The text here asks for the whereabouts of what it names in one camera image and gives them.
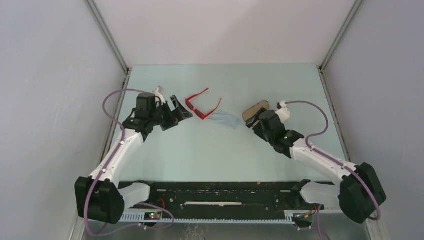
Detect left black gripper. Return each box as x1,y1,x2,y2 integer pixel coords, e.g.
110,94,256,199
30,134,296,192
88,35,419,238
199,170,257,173
149,95,193,132

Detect brown plaid glasses case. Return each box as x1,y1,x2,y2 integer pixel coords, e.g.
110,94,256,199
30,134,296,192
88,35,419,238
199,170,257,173
242,100,270,125

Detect light blue cleaning cloth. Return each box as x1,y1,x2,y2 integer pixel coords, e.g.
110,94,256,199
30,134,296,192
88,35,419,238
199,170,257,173
207,110,241,130

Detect red sunglasses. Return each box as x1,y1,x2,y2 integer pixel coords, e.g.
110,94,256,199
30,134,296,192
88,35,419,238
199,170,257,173
184,88,223,120

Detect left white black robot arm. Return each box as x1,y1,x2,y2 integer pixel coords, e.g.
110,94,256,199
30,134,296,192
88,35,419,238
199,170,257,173
74,92,193,224

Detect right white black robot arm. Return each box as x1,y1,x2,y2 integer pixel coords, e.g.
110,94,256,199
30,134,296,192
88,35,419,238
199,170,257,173
242,107,387,224

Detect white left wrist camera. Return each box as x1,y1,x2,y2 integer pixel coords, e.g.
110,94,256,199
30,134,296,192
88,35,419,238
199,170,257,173
152,86,166,106

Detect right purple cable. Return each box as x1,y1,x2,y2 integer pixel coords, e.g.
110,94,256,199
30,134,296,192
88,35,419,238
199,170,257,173
284,100,382,240

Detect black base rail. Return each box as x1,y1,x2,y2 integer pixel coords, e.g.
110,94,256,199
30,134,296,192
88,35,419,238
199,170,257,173
123,181,314,220

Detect right aluminium frame post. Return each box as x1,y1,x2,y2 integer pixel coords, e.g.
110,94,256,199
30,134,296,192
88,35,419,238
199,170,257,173
318,0,365,73

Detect aluminium frame post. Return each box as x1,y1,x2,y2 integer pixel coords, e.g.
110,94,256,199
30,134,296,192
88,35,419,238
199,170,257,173
84,0,130,75
318,0,365,73

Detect white slotted cable duct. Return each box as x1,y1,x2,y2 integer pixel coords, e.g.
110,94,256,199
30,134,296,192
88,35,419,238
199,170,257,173
118,211,295,225

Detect left aluminium frame post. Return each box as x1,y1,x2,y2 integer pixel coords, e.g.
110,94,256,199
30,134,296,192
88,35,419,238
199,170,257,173
84,0,130,75

